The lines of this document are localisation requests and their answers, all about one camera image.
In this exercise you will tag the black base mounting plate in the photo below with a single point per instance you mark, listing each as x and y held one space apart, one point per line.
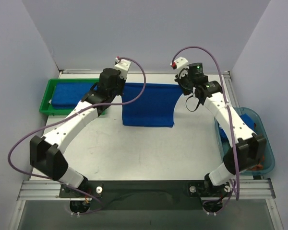
146 202

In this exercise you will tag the rust orange towel in bin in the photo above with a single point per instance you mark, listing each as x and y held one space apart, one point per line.
258 165

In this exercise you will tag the teal transparent plastic bin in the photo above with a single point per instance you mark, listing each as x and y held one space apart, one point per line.
253 121

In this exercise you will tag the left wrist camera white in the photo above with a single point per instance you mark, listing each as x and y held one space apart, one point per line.
122 65

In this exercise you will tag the aluminium front frame rail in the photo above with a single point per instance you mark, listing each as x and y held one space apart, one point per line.
51 190

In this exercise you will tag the green plastic tray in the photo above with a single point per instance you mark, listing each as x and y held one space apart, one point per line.
46 107

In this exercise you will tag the aluminium right side rail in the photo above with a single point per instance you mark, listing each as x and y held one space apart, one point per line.
230 89

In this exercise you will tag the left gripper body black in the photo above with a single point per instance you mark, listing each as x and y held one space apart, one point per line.
120 83

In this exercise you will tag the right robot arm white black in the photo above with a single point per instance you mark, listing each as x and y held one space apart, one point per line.
246 147

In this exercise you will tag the aluminium back rail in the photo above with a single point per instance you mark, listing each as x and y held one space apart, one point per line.
89 71

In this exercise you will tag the crumpled blue towel in bin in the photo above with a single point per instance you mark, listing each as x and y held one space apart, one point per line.
243 128

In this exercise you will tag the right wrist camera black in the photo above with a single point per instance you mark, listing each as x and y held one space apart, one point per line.
186 69

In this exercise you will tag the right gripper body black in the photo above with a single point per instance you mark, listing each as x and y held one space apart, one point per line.
182 78

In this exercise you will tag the folded blue towel stack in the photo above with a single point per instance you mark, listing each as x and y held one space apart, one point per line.
67 94

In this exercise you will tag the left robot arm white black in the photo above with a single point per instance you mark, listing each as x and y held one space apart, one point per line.
46 152

